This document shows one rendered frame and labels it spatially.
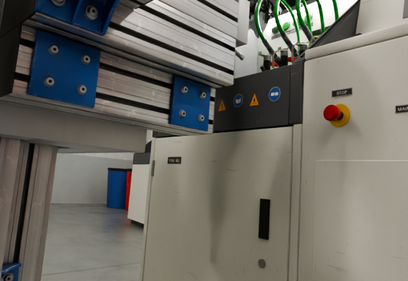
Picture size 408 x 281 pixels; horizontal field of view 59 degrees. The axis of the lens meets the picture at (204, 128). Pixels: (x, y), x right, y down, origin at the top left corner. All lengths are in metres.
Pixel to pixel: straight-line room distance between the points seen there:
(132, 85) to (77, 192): 7.45
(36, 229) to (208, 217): 0.55
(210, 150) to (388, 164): 0.55
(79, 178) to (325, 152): 7.33
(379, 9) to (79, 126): 0.92
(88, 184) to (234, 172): 7.14
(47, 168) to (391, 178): 0.65
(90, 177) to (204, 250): 7.05
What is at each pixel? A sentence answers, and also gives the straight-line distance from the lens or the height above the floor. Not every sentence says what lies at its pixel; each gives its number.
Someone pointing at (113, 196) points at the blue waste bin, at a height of 0.23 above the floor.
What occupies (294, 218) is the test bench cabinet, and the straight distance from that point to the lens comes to 0.91.
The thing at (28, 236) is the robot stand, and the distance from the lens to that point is 0.73.
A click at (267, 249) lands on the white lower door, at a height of 0.48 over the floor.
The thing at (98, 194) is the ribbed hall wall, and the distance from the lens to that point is 8.22.
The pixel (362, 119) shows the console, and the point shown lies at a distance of 0.83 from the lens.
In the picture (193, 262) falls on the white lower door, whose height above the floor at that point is 0.38.
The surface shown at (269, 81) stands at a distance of 1.00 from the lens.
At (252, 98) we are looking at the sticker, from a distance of 1.03.
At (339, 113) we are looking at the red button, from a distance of 0.82.
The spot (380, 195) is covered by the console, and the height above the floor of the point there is 0.63.
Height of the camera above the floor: 0.63
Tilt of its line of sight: 8 degrees up
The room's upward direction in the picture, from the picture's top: 4 degrees clockwise
